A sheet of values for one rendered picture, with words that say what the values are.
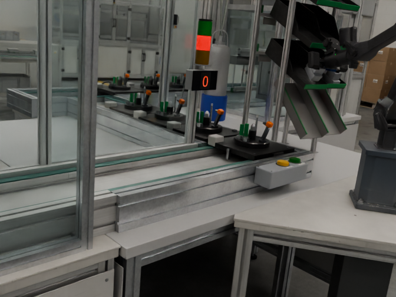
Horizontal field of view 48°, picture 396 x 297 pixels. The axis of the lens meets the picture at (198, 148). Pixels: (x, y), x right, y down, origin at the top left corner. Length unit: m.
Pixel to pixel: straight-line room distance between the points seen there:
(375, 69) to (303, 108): 8.72
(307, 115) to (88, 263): 1.20
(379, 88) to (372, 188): 9.07
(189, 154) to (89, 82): 0.74
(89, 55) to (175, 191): 0.49
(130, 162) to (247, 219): 0.43
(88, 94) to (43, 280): 0.41
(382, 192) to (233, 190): 0.49
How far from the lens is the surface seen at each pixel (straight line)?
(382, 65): 10.56
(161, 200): 1.22
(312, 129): 1.92
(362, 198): 1.56
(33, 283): 1.04
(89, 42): 0.96
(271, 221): 1.33
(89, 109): 0.98
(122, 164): 1.45
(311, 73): 1.83
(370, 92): 10.67
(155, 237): 1.16
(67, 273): 1.08
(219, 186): 1.38
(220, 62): 2.60
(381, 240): 1.36
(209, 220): 1.28
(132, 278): 1.18
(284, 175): 1.51
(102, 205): 1.13
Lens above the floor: 1.38
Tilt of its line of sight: 15 degrees down
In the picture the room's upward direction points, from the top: 5 degrees clockwise
